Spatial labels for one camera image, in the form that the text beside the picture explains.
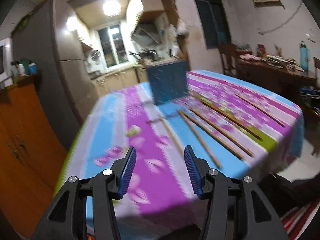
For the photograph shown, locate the wooden chopstick five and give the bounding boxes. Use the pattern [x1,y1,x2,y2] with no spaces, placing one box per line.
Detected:
[182,110,245,159]

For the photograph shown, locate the wooden chopstick eight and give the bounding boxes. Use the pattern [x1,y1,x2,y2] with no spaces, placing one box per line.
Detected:
[236,94,285,127]

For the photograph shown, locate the dark curtained window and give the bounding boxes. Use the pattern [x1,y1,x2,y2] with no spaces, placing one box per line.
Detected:
[195,0,231,49]

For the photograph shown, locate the blue lidded cup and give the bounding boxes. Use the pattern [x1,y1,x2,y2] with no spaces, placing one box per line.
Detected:
[28,63,37,75]

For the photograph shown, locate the wooden chopstick six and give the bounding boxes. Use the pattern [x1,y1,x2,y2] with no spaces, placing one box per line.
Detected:
[189,108,254,157]

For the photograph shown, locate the white hanging plastic bag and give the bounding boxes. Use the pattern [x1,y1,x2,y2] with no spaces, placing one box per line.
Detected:
[176,18,189,36]

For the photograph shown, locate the wooden chopstick seven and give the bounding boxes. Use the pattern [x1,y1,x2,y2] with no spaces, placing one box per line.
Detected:
[200,98,262,141]

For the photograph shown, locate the grey refrigerator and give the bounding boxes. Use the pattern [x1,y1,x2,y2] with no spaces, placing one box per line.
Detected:
[11,0,99,150]

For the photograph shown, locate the white microwave oven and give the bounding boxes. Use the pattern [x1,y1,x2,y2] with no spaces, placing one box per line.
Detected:
[0,38,13,89]

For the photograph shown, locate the wooden chopstick four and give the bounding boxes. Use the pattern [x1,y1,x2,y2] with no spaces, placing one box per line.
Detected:
[178,110,222,168]

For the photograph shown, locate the dark wooden side table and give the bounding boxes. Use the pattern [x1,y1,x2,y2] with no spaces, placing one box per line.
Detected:
[236,59,317,95]

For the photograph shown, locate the black wok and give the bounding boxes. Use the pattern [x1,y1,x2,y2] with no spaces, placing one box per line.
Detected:
[129,50,158,61]

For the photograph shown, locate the teal water bottle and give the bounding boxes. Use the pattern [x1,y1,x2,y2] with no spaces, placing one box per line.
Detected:
[299,41,309,72]

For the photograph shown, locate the kitchen window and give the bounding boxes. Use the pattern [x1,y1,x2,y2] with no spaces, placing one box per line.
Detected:
[98,24,128,68]

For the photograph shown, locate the wooden chopstick three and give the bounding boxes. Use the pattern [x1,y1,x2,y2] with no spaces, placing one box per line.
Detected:
[158,115,184,156]

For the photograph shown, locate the blue perforated utensil holder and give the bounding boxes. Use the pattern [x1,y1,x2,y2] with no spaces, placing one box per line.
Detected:
[146,60,188,105]

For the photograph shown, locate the beige kitchen base cabinets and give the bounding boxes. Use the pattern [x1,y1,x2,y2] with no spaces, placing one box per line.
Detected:
[92,66,148,97]

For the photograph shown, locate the steel range hood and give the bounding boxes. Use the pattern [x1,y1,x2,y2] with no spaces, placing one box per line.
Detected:
[131,23,161,48]

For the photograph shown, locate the orange wooden cabinet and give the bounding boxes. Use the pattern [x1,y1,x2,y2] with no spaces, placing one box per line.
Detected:
[1,77,67,238]

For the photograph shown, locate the wooden chair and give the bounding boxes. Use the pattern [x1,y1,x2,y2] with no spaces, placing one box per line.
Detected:
[218,43,237,77]

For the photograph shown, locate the white medicine bottle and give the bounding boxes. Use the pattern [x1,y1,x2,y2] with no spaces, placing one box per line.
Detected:
[18,64,25,76]

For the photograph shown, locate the floral striped tablecloth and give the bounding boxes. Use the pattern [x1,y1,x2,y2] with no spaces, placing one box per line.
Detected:
[57,70,304,235]

